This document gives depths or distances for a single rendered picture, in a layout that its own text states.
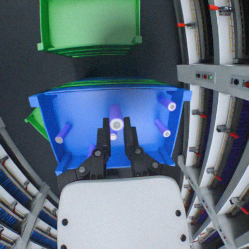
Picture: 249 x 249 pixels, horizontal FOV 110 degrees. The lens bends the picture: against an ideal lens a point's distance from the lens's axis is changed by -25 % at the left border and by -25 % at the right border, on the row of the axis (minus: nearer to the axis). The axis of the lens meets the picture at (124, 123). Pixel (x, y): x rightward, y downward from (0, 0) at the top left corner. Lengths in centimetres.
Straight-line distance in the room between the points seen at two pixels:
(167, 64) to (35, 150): 110
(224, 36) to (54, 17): 57
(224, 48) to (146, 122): 37
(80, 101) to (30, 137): 76
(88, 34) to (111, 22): 9
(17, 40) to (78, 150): 74
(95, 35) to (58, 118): 29
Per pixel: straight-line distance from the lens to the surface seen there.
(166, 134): 26
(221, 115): 56
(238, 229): 85
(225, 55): 51
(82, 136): 32
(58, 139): 27
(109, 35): 44
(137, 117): 30
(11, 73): 93
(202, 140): 81
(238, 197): 69
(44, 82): 78
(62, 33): 48
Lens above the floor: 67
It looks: 64 degrees down
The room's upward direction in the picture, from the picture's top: 168 degrees clockwise
